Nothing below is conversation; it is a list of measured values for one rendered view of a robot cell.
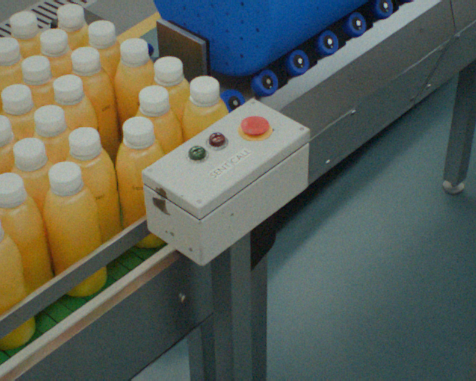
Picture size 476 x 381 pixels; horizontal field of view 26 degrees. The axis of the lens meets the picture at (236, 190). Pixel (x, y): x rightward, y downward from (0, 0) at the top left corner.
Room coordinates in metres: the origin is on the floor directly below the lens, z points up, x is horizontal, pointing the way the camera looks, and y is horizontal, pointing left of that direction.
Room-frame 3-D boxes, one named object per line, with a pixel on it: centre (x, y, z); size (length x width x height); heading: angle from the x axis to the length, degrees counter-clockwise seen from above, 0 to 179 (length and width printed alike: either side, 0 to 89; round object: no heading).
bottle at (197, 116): (1.13, 0.04, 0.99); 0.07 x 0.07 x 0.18
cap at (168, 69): (1.18, 0.09, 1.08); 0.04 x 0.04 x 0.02
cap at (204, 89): (1.13, 0.04, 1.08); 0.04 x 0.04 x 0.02
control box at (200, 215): (0.98, 0.01, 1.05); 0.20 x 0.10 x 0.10; 136
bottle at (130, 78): (1.23, 0.14, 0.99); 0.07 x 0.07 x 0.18
